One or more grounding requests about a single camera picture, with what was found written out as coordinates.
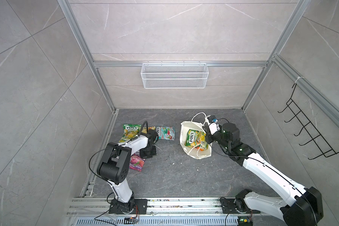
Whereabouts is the white floral paper bag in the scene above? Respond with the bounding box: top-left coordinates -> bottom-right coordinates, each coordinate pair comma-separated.
180,112 -> 212,160

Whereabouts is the purple snack packet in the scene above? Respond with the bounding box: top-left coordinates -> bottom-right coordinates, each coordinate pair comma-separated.
129,152 -> 145,171

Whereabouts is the yellow snack bag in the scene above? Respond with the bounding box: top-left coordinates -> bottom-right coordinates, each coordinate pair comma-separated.
142,126 -> 156,133

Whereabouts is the teal snack packet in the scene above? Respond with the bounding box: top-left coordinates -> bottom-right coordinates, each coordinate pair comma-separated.
156,126 -> 175,140

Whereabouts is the green Fox's candy bag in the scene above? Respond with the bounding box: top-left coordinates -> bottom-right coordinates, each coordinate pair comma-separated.
119,124 -> 141,143
185,130 -> 208,151

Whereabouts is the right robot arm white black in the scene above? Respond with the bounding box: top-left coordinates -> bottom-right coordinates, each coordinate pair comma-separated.
202,115 -> 324,226

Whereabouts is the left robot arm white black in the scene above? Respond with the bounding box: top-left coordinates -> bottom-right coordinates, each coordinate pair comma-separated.
89,121 -> 159,214

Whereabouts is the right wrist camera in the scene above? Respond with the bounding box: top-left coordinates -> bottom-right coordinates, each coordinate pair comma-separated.
207,115 -> 220,135

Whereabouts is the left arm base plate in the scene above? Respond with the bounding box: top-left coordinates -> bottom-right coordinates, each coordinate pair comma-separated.
109,199 -> 148,214

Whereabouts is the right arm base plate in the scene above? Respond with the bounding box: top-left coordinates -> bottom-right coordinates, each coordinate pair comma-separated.
219,197 -> 261,214

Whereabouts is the white wire mesh basket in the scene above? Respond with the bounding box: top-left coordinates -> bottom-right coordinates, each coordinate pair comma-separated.
141,63 -> 209,89

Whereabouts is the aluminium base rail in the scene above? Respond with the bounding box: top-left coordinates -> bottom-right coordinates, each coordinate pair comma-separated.
66,197 -> 271,226

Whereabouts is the black wire hook rack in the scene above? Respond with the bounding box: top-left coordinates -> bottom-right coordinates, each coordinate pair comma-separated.
277,84 -> 339,160

